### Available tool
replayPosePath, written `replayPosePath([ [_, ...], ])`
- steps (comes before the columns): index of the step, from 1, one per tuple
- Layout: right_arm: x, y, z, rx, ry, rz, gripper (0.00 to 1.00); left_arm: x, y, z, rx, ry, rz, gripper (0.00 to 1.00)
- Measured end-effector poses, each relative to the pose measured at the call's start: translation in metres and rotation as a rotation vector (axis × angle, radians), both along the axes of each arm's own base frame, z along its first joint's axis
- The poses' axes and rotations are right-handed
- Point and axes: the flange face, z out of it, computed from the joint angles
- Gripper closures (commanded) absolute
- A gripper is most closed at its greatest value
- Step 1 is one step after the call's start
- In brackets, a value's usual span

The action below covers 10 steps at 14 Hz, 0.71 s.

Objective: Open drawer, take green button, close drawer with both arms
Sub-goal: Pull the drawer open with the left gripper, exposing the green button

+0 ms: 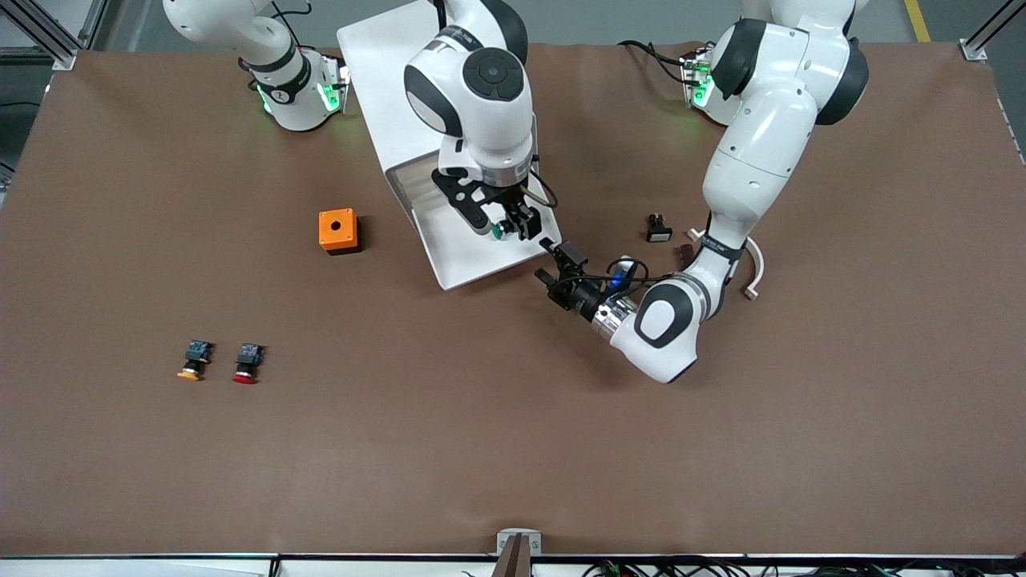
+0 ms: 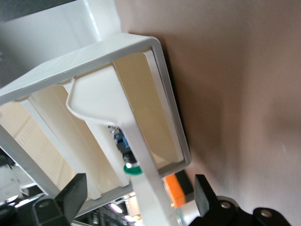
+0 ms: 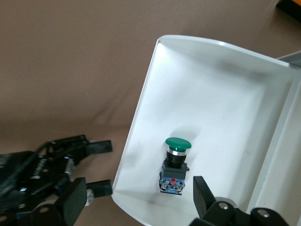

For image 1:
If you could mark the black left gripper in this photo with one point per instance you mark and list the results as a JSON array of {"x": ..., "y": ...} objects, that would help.
[{"x": 583, "y": 296}]

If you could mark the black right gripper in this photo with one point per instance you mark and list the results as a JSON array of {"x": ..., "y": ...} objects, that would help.
[{"x": 508, "y": 204}]

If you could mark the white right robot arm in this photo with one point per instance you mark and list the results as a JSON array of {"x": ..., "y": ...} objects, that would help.
[{"x": 497, "y": 128}]

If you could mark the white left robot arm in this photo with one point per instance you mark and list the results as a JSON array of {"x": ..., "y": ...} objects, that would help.
[{"x": 761, "y": 144}]

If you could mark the red mushroom push button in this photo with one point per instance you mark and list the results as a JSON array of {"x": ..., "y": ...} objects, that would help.
[{"x": 248, "y": 358}]

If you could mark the yellow mushroom push button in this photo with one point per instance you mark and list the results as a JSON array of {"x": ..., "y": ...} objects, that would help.
[{"x": 195, "y": 355}]

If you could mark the small brown block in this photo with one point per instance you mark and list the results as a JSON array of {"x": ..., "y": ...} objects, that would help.
[{"x": 684, "y": 255}]

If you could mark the brown table cover mat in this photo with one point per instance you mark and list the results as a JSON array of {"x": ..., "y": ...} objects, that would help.
[{"x": 513, "y": 449}]

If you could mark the black switch with white face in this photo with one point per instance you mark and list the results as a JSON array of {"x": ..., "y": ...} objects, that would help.
[{"x": 659, "y": 232}]

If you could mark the orange button enclosure box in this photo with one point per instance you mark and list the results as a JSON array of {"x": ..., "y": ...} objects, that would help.
[{"x": 337, "y": 228}]

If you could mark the white curved plastic bracket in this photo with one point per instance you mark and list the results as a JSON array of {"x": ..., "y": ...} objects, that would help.
[{"x": 759, "y": 268}]

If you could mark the aluminium frame post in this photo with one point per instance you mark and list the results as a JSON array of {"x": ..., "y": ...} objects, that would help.
[
  {"x": 62, "y": 58},
  {"x": 974, "y": 50}
]

